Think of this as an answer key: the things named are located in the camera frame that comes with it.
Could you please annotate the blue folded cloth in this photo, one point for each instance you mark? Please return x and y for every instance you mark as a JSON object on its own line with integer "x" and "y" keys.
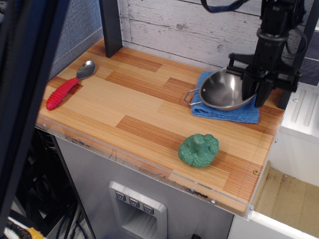
{"x": 247, "y": 114}

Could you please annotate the green toy broccoli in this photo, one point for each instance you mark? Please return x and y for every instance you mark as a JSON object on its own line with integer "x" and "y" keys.
{"x": 198, "y": 150}

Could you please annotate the black vertical post right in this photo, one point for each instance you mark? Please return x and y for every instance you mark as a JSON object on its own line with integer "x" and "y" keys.
{"x": 305, "y": 45}

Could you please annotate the clear acrylic edge guard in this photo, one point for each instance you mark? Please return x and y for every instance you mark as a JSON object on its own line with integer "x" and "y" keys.
{"x": 149, "y": 169}

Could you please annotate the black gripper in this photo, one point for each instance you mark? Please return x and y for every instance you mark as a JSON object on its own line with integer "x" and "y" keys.
{"x": 264, "y": 70}

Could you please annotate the black vertical post left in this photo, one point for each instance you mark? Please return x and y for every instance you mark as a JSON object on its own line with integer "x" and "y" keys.
{"x": 111, "y": 26}

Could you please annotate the stainless steel bowl with handles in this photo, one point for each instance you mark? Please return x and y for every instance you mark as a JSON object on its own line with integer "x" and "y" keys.
{"x": 221, "y": 90}

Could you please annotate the black vertical post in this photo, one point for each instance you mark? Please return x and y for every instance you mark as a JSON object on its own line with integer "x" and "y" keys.
{"x": 111, "y": 26}
{"x": 305, "y": 45}

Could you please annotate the spoon with red handle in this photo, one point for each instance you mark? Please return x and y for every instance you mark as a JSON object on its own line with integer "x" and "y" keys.
{"x": 85, "y": 71}

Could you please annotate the blue fabric panel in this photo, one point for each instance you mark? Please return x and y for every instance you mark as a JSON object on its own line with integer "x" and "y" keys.
{"x": 82, "y": 29}

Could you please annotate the silver toy fridge cabinet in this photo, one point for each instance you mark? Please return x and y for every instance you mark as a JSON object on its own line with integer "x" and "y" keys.
{"x": 91, "y": 174}

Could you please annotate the white toy sink unit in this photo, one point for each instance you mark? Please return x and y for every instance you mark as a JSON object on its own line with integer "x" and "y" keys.
{"x": 287, "y": 205}

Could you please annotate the silver ice dispenser panel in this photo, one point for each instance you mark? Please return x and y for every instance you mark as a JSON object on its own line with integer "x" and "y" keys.
{"x": 138, "y": 216}

